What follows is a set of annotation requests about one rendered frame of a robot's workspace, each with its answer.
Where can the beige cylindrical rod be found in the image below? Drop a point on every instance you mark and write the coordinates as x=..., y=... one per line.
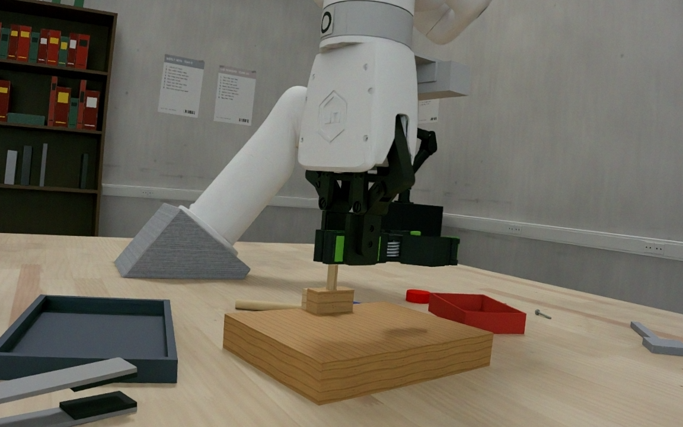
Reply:
x=263, y=305

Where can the red shallow tray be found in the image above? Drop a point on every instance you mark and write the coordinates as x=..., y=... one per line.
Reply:
x=496, y=316

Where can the red short cylinder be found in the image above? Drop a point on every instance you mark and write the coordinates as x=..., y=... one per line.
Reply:
x=417, y=296

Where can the light wooden dowel pin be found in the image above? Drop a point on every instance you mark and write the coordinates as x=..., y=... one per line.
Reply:
x=332, y=277

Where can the small light wooden block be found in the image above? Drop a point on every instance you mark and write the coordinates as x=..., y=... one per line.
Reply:
x=322, y=300

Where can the flat wooden board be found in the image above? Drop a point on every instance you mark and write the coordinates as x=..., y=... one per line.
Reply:
x=379, y=346

